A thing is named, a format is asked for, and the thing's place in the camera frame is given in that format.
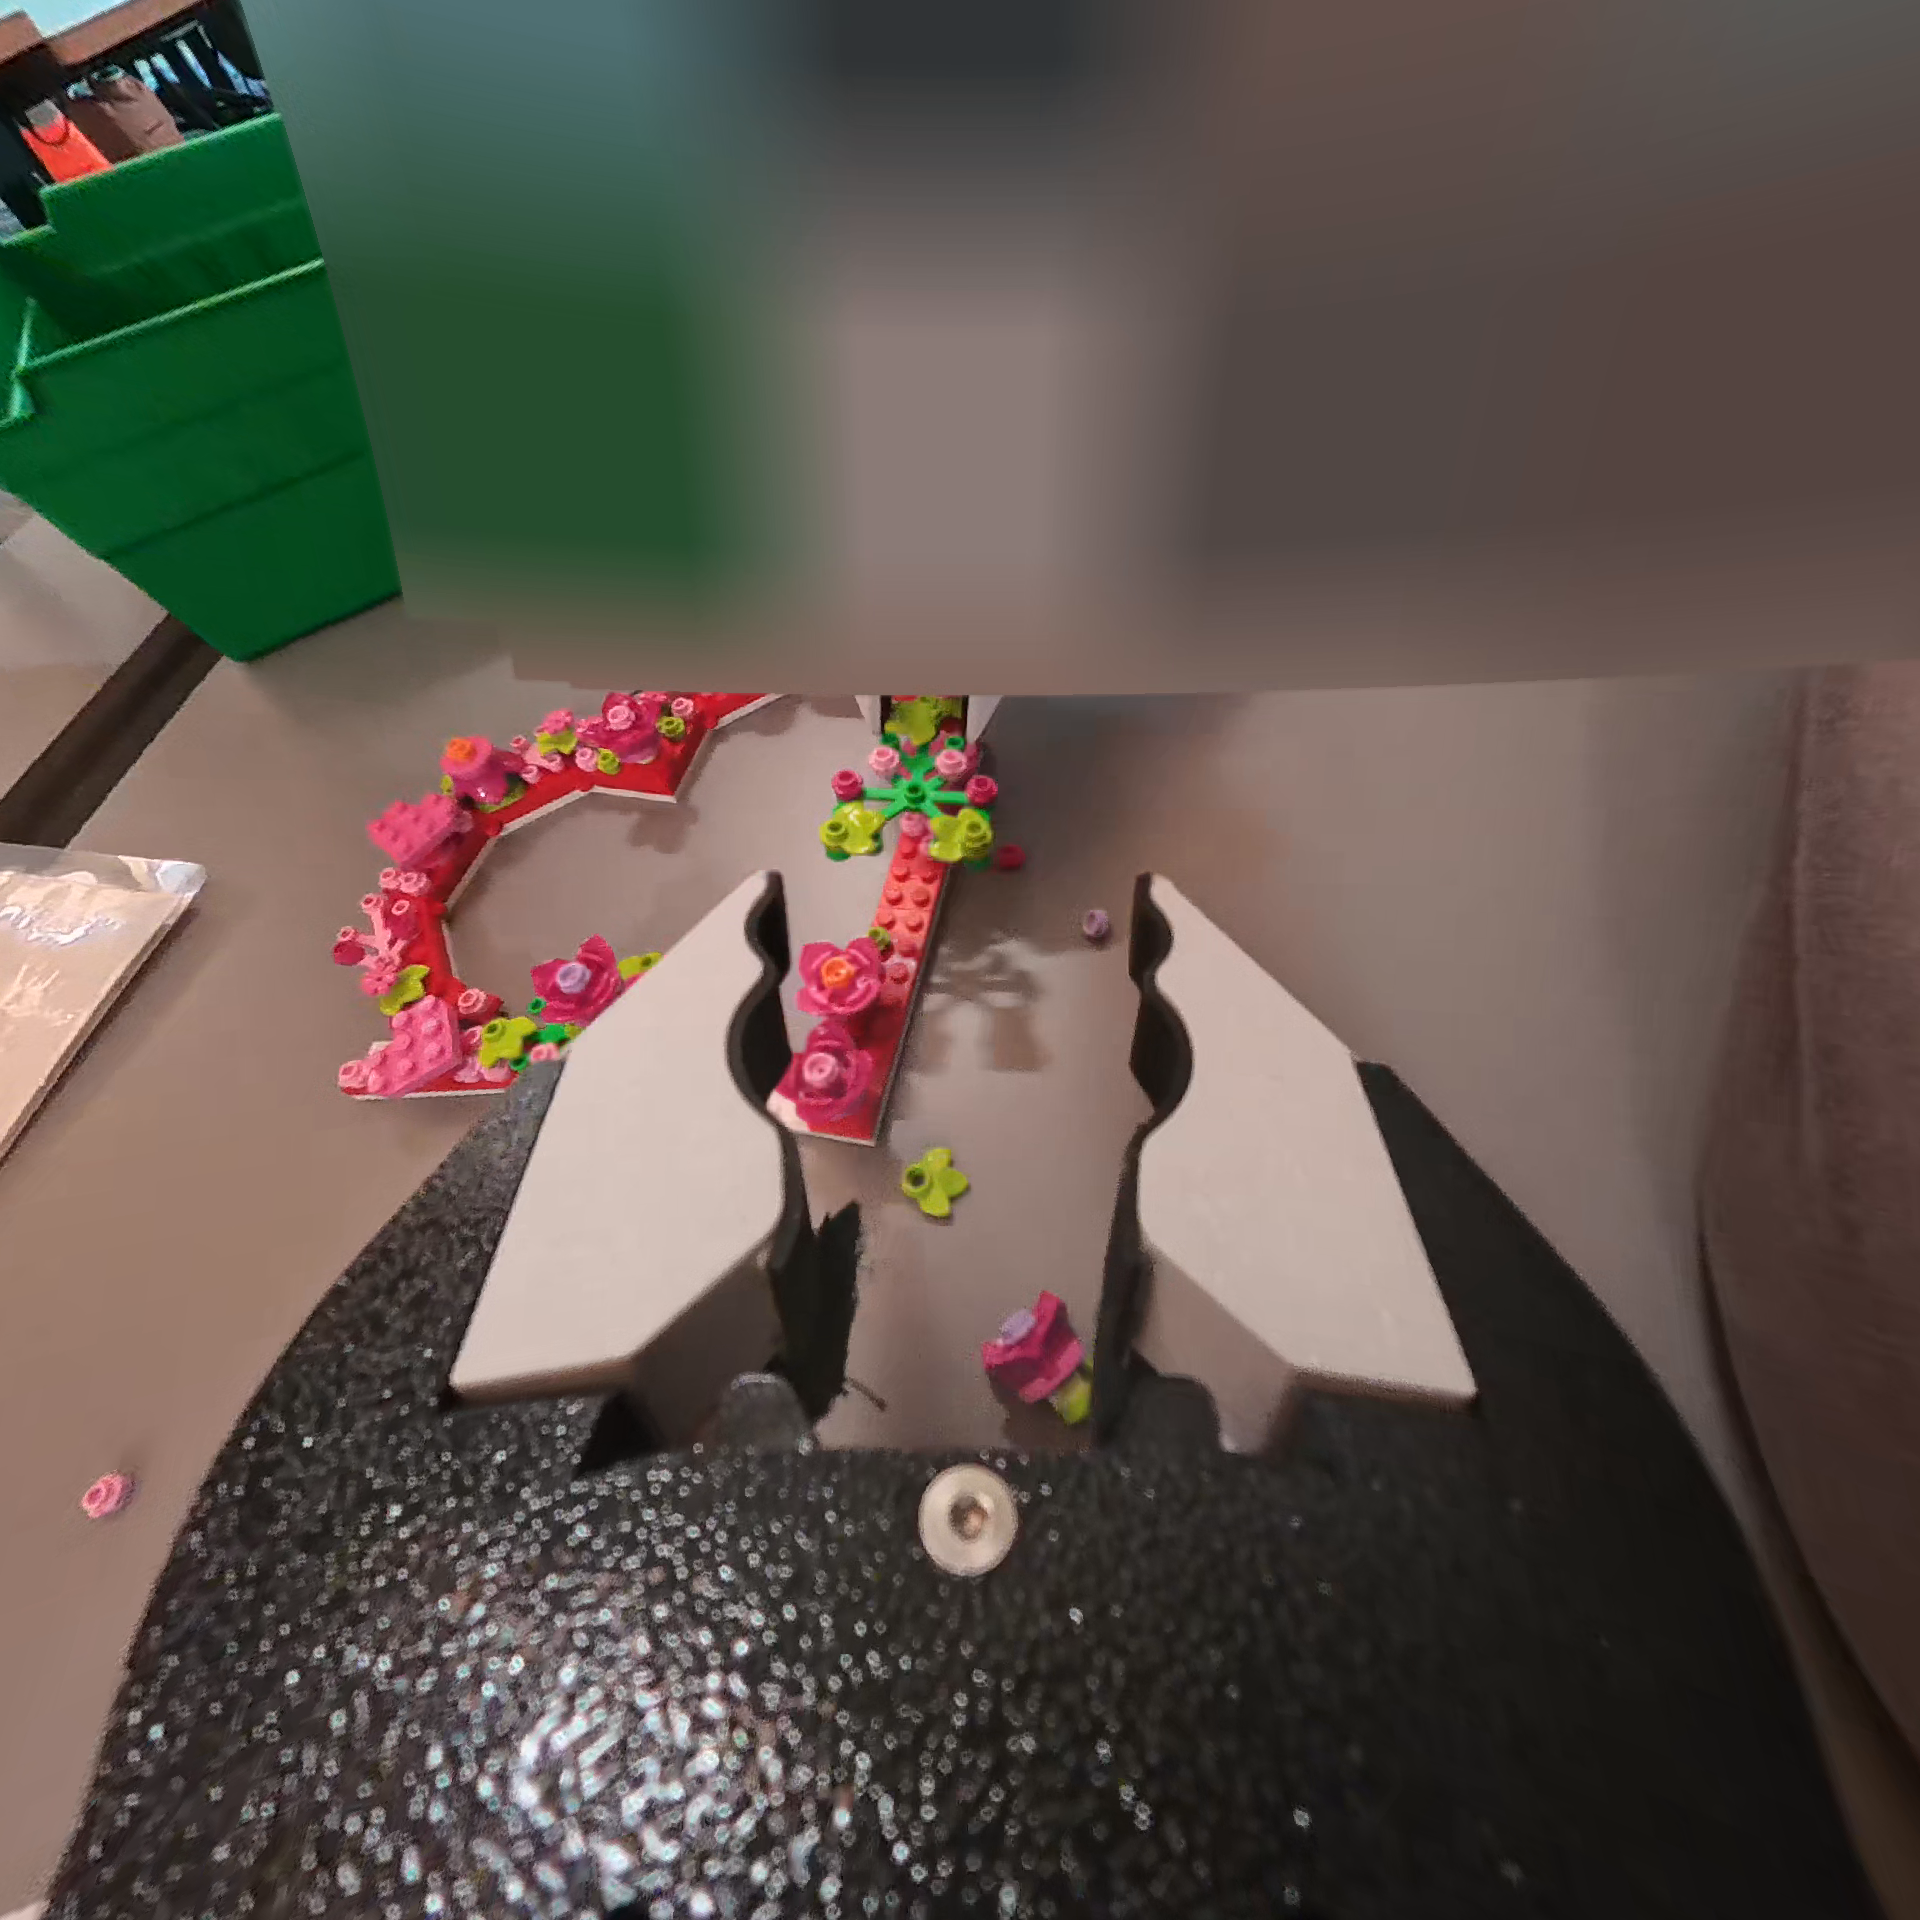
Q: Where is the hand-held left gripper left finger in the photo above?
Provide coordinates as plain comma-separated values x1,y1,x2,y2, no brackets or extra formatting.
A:
447,870,816,1453

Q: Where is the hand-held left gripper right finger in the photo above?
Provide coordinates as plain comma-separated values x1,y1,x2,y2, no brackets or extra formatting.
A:
1093,870,1481,1456

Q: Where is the curved red lego flower piece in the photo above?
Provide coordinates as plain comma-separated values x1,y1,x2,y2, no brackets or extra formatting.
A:
333,691,783,1107

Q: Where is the straight red lego flower strip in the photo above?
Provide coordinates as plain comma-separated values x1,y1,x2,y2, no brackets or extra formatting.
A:
766,693,1003,1150

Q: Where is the green lego stem with leaves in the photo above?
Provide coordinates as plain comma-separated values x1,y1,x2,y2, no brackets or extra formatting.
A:
817,749,1003,875

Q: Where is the magenta lego flower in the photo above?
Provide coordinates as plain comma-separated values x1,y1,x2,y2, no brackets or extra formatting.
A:
983,1288,1087,1425

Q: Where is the green plastic bin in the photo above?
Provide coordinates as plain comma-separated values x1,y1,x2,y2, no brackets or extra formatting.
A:
0,259,405,665
0,111,325,377

